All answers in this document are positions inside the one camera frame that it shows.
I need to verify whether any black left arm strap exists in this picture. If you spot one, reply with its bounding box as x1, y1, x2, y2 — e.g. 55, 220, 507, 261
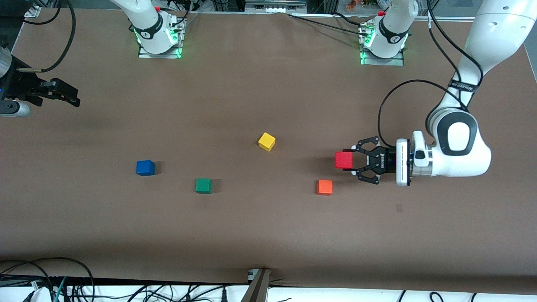
448, 78, 480, 92

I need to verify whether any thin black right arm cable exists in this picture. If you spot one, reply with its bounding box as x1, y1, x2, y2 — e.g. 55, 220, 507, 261
31, 0, 64, 26

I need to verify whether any red wooden block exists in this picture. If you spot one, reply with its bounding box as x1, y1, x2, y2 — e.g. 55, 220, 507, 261
335, 152, 355, 170

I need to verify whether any grey power strip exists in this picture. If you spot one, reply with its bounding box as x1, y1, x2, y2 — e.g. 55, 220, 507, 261
245, 0, 307, 14

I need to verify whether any black brass-plug right arm cable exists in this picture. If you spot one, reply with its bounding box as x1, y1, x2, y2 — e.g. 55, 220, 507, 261
17, 0, 77, 74

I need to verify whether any black base cable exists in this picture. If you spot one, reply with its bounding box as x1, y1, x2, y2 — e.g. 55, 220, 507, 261
287, 13, 370, 36
334, 12, 366, 26

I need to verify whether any black looping cable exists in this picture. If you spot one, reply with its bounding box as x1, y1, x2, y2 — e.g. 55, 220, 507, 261
0, 257, 96, 302

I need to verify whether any tangled black cable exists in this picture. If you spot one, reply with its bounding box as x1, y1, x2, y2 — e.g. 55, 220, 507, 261
67, 284, 235, 302

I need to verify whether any white side table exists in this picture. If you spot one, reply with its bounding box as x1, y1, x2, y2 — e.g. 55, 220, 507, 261
0, 275, 537, 302

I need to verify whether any yellow wooden block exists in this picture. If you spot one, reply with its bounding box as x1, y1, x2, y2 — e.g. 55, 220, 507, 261
258, 132, 276, 152

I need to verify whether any teal cable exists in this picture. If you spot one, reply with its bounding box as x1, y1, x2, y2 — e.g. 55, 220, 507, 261
54, 277, 68, 302

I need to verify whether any grey metal clamp post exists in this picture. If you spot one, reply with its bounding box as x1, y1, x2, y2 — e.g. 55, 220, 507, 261
241, 268, 272, 302

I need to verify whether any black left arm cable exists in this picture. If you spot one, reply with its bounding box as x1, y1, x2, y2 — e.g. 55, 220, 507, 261
378, 0, 485, 147

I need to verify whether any blue wooden block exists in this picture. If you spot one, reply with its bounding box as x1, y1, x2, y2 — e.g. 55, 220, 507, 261
136, 160, 156, 177

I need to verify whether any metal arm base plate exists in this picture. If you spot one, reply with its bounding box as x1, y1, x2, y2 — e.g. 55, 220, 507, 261
360, 49, 405, 67
138, 45, 182, 60

